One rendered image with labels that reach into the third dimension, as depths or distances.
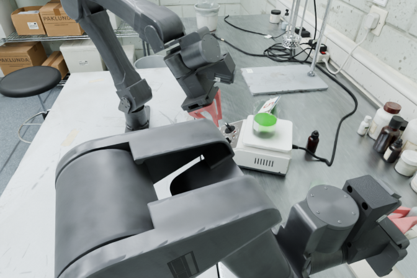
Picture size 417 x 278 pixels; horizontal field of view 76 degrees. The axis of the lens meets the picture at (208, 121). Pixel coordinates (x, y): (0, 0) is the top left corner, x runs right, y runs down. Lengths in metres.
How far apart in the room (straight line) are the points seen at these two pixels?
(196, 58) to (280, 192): 0.37
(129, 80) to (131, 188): 0.60
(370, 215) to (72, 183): 0.31
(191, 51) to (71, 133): 0.51
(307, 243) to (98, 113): 0.78
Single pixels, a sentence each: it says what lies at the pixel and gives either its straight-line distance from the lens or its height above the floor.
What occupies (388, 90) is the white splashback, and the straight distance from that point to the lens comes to 1.06.
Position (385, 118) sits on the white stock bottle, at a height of 0.98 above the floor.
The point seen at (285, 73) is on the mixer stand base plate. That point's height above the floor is 0.91.
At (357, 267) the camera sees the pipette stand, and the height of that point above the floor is 0.91.
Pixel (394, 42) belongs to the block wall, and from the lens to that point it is 1.12.
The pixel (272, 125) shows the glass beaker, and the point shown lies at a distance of 0.65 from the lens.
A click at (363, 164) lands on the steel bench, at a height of 0.90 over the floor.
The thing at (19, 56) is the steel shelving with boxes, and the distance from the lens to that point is 3.08.
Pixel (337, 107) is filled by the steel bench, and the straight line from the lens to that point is 1.03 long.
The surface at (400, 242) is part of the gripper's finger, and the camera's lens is 0.44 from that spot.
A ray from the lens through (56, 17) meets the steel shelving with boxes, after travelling 2.79.
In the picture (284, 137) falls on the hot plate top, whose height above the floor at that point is 0.99.
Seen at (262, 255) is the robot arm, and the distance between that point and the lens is 0.27.
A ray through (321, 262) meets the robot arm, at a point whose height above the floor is 1.08.
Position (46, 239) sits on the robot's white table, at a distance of 0.68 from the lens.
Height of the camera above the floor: 1.43
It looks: 38 degrees down
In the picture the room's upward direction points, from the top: straight up
